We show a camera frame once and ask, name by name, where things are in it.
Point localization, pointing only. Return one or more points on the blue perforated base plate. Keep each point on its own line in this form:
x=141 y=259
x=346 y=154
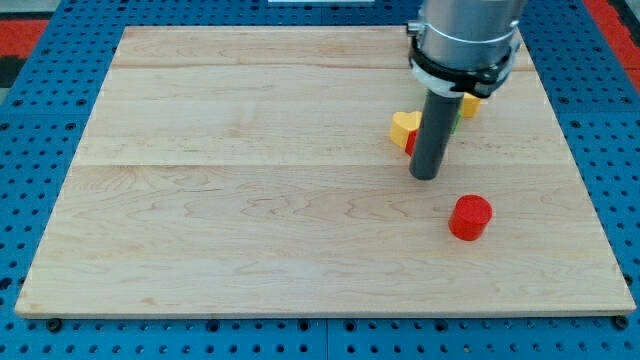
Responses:
x=48 y=105

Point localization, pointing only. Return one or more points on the light wooden board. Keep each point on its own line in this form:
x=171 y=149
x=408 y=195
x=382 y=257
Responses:
x=248 y=172

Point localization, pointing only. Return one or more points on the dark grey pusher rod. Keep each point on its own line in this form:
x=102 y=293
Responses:
x=439 y=114

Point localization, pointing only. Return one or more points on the green block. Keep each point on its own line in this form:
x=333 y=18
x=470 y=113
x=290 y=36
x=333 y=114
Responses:
x=456 y=122

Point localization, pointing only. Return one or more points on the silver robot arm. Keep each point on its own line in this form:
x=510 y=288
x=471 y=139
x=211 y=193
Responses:
x=464 y=46

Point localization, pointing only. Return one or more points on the red star block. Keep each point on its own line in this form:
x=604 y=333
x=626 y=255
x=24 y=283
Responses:
x=410 y=142

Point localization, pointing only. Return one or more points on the yellow heart block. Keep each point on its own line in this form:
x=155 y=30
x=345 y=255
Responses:
x=402 y=124

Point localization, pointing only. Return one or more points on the red cylinder block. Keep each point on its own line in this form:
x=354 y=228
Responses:
x=470 y=217

